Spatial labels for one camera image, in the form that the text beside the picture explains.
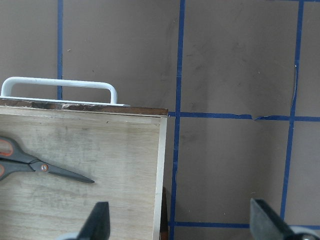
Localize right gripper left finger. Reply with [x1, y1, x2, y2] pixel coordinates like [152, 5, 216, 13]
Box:
[76, 201, 111, 240]

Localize wooden drawer with white handle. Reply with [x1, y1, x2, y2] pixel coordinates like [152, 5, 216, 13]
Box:
[0, 76, 168, 240]

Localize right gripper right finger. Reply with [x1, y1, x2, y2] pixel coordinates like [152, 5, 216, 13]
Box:
[249, 198, 302, 240]

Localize grey orange scissors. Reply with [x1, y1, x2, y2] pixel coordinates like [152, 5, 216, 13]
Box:
[0, 136, 95, 184]

